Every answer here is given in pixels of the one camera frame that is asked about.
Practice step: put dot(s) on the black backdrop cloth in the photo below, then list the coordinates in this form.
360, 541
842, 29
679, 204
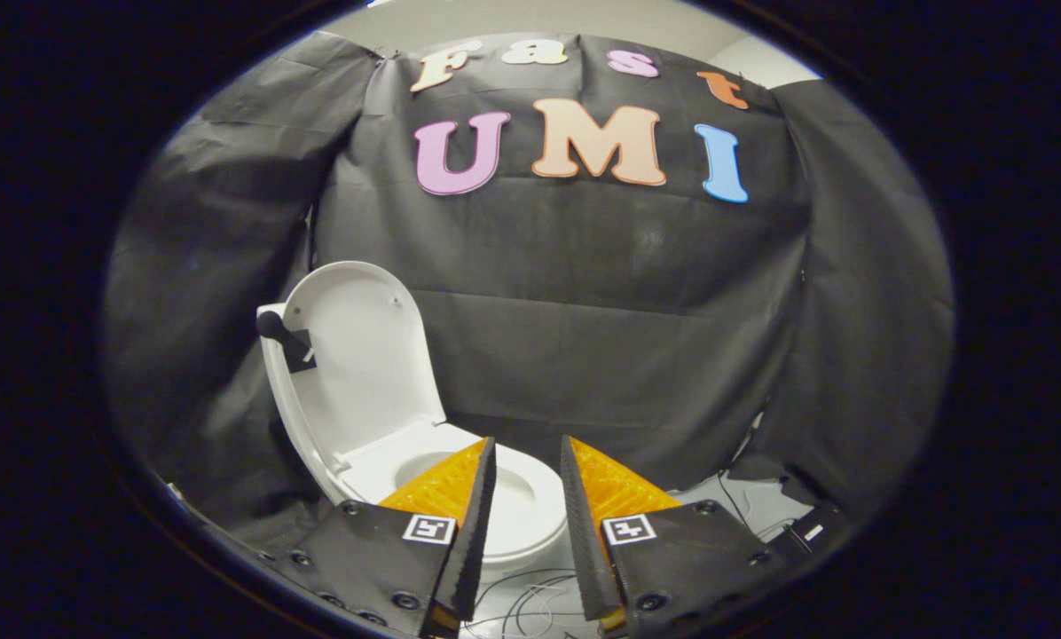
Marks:
601, 311

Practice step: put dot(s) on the black box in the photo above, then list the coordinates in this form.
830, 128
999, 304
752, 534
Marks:
819, 528

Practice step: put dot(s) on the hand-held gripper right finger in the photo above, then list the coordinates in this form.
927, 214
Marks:
584, 550

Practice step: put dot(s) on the white toilet bowl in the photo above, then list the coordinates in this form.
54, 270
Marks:
530, 506

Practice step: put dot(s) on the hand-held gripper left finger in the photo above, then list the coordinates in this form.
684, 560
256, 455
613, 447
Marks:
473, 532

